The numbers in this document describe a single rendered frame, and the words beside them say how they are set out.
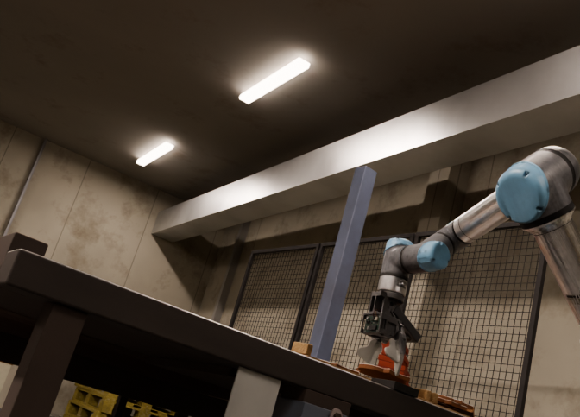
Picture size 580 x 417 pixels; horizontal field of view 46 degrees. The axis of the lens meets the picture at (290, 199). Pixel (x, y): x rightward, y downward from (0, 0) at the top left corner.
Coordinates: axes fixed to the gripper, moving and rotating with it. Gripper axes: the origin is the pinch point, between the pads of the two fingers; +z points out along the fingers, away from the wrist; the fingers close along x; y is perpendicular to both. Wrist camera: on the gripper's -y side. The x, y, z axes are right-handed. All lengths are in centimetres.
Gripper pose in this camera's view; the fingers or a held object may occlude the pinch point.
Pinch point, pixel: (382, 373)
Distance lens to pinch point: 180.6
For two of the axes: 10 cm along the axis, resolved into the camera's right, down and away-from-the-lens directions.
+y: -7.7, -3.9, -5.0
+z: -2.3, 9.0, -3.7
